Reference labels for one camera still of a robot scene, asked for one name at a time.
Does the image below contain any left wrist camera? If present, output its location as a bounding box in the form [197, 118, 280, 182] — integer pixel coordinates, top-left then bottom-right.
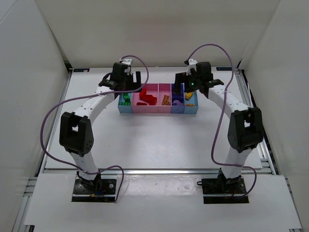
[119, 58, 133, 75]

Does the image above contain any light blue left bin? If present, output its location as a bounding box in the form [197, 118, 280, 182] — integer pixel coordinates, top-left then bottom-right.
[118, 93, 132, 114]

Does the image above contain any brown lego plate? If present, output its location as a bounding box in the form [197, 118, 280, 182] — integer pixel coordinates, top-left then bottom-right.
[161, 95, 171, 106]

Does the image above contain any aluminium front rail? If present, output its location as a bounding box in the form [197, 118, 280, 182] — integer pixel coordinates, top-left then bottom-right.
[42, 167, 273, 175]

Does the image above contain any small pink bin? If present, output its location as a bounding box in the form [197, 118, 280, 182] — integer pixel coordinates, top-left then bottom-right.
[158, 84, 171, 113]

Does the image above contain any light blue right bin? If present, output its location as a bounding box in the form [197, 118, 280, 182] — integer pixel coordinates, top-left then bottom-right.
[184, 91, 198, 115]

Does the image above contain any red purple lego block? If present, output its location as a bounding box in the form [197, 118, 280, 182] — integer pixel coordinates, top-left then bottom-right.
[141, 94, 157, 104]

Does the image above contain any small green lego brick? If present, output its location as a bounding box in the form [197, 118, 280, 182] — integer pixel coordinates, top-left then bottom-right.
[120, 102, 131, 106]

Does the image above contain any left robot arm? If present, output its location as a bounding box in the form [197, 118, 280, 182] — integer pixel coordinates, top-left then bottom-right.
[59, 58, 141, 182]

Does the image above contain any large pink bin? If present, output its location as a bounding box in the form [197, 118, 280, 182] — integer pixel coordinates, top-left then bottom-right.
[131, 84, 158, 114]

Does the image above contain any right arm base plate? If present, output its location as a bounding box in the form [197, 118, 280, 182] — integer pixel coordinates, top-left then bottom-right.
[197, 177, 249, 204]

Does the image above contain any red curved lego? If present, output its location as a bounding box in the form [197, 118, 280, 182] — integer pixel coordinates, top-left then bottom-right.
[149, 98, 157, 106]

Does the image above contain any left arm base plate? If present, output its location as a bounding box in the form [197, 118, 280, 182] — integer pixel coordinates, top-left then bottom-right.
[71, 176, 117, 203]

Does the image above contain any red semicircle lego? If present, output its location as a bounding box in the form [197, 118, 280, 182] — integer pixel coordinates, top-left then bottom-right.
[139, 88, 147, 99]

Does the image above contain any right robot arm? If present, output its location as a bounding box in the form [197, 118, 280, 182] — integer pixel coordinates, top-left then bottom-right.
[172, 59, 264, 182]

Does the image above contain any dark purple lego plate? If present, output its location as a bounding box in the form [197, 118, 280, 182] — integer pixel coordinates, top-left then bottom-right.
[172, 94, 183, 101]

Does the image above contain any light blue bin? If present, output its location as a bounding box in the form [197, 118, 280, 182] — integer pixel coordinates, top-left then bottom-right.
[184, 91, 198, 115]
[118, 93, 132, 114]

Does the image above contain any yellow lego brick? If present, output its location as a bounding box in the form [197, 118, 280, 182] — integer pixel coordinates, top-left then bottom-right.
[185, 92, 193, 100]

